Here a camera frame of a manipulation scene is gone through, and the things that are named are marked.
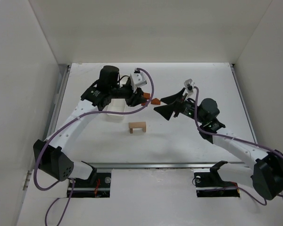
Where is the orange arch wood block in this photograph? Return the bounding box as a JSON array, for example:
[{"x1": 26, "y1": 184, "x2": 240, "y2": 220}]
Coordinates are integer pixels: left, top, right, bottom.
[{"x1": 141, "y1": 92, "x2": 150, "y2": 106}]

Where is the white plastic tray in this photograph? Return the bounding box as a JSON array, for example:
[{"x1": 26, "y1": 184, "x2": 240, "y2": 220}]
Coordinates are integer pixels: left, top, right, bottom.
[{"x1": 105, "y1": 99, "x2": 126, "y2": 123}]

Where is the long light wood block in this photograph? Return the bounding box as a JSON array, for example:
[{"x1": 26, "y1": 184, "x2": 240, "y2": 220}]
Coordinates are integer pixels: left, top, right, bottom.
[{"x1": 128, "y1": 121, "x2": 146, "y2": 129}]

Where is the orange roof wood block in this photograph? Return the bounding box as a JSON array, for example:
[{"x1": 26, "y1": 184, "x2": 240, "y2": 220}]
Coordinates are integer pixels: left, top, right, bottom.
[{"x1": 150, "y1": 98, "x2": 161, "y2": 105}]

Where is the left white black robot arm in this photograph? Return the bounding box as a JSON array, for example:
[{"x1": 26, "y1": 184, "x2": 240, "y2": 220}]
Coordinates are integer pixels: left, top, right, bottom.
[{"x1": 33, "y1": 65, "x2": 151, "y2": 182}]

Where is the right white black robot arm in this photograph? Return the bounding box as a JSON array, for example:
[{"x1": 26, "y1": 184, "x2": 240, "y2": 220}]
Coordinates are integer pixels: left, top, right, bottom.
[{"x1": 154, "y1": 90, "x2": 283, "y2": 200}]

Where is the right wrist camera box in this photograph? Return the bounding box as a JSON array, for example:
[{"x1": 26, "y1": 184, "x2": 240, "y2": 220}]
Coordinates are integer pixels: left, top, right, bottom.
[{"x1": 184, "y1": 79, "x2": 195, "y2": 95}]

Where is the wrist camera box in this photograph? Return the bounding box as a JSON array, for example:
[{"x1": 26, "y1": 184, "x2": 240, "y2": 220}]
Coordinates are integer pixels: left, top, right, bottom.
[
  {"x1": 130, "y1": 70, "x2": 147, "y2": 88},
  {"x1": 184, "y1": 79, "x2": 195, "y2": 95}
]

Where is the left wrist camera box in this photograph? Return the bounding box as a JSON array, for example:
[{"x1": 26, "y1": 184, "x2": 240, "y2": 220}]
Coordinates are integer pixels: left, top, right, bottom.
[{"x1": 130, "y1": 70, "x2": 147, "y2": 88}]

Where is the left aluminium rail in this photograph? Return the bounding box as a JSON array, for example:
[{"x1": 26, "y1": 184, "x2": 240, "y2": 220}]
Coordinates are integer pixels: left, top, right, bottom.
[{"x1": 41, "y1": 64, "x2": 71, "y2": 142}]

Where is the front aluminium rail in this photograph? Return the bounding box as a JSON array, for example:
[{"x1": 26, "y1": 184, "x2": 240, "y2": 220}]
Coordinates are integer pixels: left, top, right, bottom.
[{"x1": 39, "y1": 161, "x2": 217, "y2": 170}]

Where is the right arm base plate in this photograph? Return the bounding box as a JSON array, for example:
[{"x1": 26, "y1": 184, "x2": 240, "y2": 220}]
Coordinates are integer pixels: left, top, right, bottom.
[{"x1": 192, "y1": 170, "x2": 240, "y2": 198}]

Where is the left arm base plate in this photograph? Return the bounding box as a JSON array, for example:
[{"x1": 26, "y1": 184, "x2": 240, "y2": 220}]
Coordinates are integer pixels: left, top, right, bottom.
[{"x1": 71, "y1": 171, "x2": 111, "y2": 198}]

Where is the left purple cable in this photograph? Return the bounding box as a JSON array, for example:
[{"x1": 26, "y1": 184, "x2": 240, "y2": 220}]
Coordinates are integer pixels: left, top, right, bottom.
[{"x1": 32, "y1": 67, "x2": 155, "y2": 226}]

